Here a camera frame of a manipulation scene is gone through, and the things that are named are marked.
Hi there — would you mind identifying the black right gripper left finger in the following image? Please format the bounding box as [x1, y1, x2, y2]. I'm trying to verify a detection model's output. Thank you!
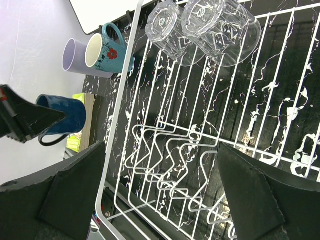
[0, 142, 106, 240]

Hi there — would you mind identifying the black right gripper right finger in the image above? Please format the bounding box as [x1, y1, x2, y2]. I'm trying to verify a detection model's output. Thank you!
[216, 143, 320, 240]

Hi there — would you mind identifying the teal floral ceramic mug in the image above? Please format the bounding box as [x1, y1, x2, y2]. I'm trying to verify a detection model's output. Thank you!
[84, 22, 127, 74]

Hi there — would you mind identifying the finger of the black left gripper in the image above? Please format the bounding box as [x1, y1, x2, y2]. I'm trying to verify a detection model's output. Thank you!
[0, 84, 66, 143]

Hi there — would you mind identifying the green treehouse book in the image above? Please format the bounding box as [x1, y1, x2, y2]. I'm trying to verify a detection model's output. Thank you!
[66, 93, 95, 153]

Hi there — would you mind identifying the dark blue ceramic mug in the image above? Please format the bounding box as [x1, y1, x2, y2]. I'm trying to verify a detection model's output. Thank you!
[36, 94, 74, 147]

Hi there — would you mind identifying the white dry-erase board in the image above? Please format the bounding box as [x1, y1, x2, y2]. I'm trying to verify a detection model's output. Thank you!
[69, 0, 161, 36]

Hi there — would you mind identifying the white wire dish rack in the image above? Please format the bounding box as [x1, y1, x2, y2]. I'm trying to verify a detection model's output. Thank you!
[94, 0, 320, 240]

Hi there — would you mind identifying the lavender plastic cup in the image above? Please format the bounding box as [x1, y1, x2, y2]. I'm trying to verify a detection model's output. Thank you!
[62, 38, 114, 79]

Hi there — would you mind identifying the clear glass cup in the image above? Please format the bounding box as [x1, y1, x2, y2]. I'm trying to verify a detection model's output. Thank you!
[181, 0, 262, 67]
[145, 0, 205, 67]

